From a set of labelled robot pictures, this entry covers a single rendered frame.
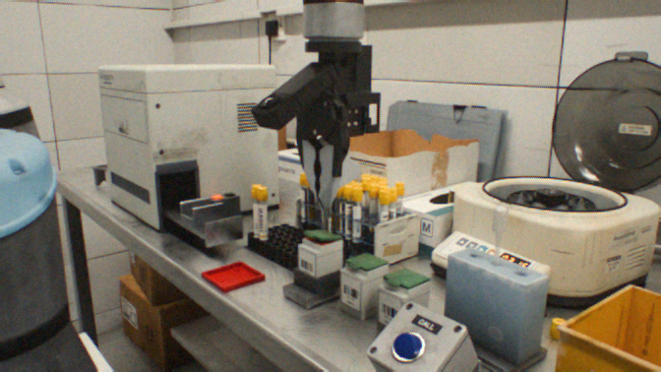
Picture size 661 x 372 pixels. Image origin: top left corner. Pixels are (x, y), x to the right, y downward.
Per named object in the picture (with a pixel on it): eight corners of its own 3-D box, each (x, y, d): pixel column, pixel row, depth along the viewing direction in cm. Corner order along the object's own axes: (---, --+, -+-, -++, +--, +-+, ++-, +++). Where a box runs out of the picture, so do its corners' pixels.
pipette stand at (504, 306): (433, 337, 58) (438, 257, 56) (472, 320, 62) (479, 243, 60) (507, 380, 50) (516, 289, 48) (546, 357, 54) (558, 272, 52)
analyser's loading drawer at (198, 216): (156, 217, 95) (154, 191, 94) (189, 211, 100) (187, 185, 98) (208, 247, 80) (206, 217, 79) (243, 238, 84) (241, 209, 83)
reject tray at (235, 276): (201, 277, 74) (201, 272, 74) (241, 265, 78) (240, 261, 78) (223, 293, 69) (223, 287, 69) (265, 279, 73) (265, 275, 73)
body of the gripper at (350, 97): (381, 138, 66) (384, 42, 63) (330, 145, 60) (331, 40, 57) (341, 131, 71) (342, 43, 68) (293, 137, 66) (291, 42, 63)
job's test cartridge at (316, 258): (298, 282, 69) (297, 239, 68) (324, 274, 72) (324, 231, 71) (317, 292, 66) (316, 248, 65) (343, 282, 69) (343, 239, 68)
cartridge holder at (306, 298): (282, 295, 69) (281, 271, 68) (332, 277, 74) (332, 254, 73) (307, 309, 65) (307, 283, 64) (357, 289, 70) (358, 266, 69)
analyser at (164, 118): (109, 201, 113) (94, 65, 106) (217, 182, 131) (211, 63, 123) (164, 237, 91) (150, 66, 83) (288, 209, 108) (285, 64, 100)
